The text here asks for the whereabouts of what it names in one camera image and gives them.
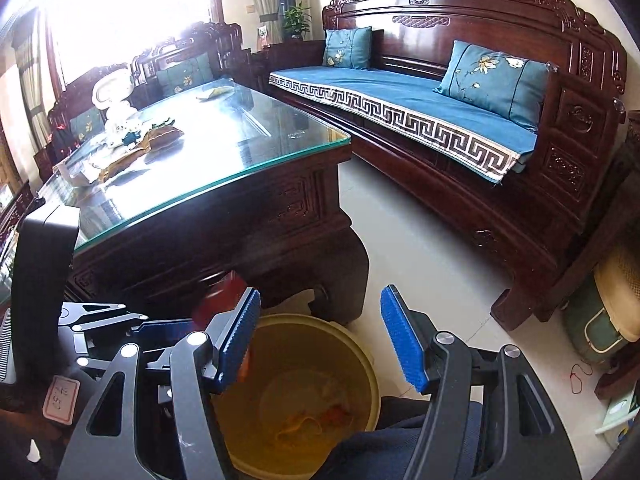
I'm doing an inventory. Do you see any carved wooden sofa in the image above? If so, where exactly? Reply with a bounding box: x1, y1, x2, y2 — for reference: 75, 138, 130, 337
250, 0, 628, 333

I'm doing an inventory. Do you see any dark wooden cabinet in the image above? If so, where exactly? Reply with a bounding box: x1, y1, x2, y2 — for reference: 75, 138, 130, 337
565, 115, 640, 401

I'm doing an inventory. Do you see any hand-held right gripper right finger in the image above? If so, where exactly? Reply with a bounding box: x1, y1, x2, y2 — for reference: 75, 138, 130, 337
380, 285, 582, 480

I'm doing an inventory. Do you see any wooden coffee table glass top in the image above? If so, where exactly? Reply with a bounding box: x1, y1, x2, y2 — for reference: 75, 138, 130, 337
0, 80, 371, 326

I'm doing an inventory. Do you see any red box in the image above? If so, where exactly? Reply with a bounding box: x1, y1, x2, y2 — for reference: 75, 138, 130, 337
192, 270, 251, 328

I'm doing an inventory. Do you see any blue patterned seat cushion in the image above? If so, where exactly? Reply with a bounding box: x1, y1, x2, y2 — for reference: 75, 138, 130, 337
268, 65, 538, 186

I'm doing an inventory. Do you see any white ceramic ornament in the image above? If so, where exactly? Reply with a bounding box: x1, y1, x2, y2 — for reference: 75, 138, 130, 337
91, 70, 136, 148

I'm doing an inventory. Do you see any person's right leg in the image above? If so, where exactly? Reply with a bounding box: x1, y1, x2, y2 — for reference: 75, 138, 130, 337
310, 395, 483, 480

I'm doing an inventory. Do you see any large blue floral pillow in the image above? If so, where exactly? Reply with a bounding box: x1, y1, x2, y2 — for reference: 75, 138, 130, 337
432, 40, 551, 133

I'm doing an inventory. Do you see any red cord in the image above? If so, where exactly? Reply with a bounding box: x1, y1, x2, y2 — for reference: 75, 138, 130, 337
570, 362, 593, 396

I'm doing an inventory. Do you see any green and cream appliance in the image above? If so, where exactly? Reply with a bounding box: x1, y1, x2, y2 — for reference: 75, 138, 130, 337
560, 245, 640, 366

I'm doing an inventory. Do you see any yellow plastic trash bin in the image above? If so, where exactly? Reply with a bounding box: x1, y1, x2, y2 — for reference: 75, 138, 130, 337
210, 312, 382, 480

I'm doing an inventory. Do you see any gold wrapper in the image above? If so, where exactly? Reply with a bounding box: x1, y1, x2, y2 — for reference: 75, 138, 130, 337
136, 126, 185, 155
97, 155, 148, 182

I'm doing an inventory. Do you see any yellow-green wrapper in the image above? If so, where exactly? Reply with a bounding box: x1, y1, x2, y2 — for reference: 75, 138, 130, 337
196, 85, 235, 102

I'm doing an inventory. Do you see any small blue floral pillow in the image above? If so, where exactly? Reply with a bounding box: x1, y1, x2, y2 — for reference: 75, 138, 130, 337
321, 26, 373, 71

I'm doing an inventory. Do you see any pale plastic wrapper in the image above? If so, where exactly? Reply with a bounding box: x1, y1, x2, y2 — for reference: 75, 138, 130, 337
277, 410, 326, 446

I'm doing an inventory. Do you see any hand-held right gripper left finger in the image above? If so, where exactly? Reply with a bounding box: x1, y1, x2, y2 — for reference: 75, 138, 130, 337
57, 286, 263, 480

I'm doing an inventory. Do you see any teal floral chair pillow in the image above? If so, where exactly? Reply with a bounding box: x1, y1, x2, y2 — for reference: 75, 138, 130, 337
155, 54, 216, 92
69, 107, 106, 141

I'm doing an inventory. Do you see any carved wooden armchair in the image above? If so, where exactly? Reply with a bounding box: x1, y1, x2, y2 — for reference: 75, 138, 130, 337
131, 21, 251, 101
47, 62, 133, 161

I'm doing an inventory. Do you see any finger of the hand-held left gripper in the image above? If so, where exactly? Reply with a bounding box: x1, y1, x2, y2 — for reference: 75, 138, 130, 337
59, 301, 197, 350
72, 334, 173, 411

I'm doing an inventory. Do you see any person's striped shirt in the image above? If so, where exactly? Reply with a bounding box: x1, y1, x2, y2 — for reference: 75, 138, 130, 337
0, 307, 13, 386

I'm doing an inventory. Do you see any green potted plant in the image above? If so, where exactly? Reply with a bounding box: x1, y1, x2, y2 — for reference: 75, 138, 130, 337
282, 2, 312, 41

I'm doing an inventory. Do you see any white paper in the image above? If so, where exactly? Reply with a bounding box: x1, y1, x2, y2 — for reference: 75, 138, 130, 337
52, 157, 103, 187

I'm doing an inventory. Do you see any wooden side table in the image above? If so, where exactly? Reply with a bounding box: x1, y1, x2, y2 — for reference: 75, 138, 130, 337
250, 40, 326, 86

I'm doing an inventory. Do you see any orange wrapper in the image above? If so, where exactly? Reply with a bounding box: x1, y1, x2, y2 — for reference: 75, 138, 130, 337
320, 405, 358, 428

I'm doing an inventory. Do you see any white plastic box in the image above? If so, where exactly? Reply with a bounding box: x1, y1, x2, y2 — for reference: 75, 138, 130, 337
602, 395, 640, 453

